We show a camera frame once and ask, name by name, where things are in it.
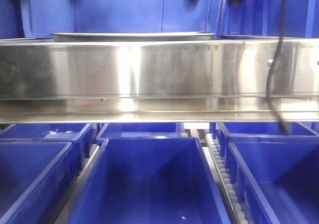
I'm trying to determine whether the blue bin upper left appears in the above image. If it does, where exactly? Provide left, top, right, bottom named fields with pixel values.
left=0, top=0, right=24, bottom=39

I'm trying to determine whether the silver metal tray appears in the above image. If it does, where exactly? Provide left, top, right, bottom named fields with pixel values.
left=52, top=32, right=215, bottom=42

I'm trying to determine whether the metal rail left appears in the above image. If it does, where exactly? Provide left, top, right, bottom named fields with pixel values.
left=51, top=144, right=100, bottom=224

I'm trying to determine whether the roller track rail right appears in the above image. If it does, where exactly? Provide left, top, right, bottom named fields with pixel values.
left=205, top=133, right=249, bottom=224

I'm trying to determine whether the black hanging cable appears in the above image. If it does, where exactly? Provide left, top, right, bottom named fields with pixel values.
left=266, top=0, right=292, bottom=133

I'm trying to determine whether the blue bin lower centre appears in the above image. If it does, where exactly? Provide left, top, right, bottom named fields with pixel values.
left=68, top=137, right=230, bottom=224

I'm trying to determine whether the blue bin lower left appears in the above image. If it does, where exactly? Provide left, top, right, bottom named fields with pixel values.
left=0, top=142, right=72, bottom=224

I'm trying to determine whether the blue bin rear right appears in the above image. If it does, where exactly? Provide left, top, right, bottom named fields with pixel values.
left=209, top=122, right=319, bottom=157

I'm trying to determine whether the blue bin upper centre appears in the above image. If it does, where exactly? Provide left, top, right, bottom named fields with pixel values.
left=20, top=0, right=223, bottom=38

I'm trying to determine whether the blue bin rear left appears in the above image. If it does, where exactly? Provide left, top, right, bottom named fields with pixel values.
left=0, top=123, right=97, bottom=177

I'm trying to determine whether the blue bin rear centre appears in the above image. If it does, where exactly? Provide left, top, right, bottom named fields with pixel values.
left=95, top=122, right=185, bottom=145

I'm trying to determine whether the stainless steel shelf beam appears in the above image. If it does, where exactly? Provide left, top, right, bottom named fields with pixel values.
left=0, top=38, right=319, bottom=123

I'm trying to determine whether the blue bin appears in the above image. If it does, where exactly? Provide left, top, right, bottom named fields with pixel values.
left=218, top=0, right=319, bottom=38
left=20, top=0, right=223, bottom=38
left=0, top=0, right=24, bottom=39
left=228, top=142, right=319, bottom=224
left=0, top=142, right=72, bottom=224
left=0, top=123, right=97, bottom=177
left=209, top=122, right=319, bottom=157
left=95, top=122, right=185, bottom=145
left=68, top=137, right=230, bottom=224

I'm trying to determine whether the blue bin lower right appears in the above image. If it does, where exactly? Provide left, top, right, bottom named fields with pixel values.
left=228, top=142, right=319, bottom=224

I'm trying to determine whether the blue bin upper right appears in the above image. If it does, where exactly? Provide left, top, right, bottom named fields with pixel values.
left=218, top=0, right=319, bottom=38

